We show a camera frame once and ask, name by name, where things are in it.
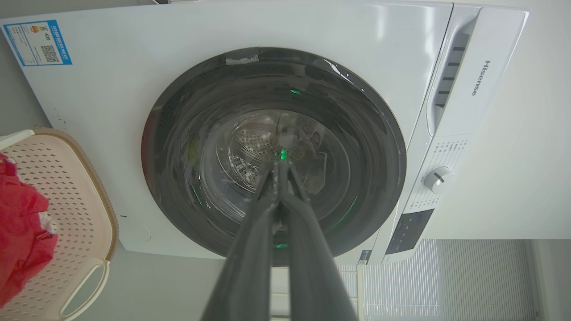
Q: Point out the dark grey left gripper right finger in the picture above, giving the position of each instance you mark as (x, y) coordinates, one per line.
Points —
(312, 267)

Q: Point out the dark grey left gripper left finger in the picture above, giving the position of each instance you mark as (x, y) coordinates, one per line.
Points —
(250, 263)

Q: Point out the beige perforated laundry basket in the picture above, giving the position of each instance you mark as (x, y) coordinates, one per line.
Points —
(76, 214)

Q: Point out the round dark glass washer door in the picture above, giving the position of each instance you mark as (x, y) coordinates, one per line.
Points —
(214, 133)

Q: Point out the white washer control knob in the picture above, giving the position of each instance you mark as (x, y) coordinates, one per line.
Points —
(438, 179)

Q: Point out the white Hisense washing machine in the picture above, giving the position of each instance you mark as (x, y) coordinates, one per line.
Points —
(134, 133)

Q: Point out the red garment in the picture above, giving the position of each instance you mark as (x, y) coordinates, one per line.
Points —
(20, 232)

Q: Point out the white detergent drawer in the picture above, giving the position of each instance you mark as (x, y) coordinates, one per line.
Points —
(473, 67)

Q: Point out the blue energy label sticker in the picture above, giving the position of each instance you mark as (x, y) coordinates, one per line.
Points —
(38, 43)

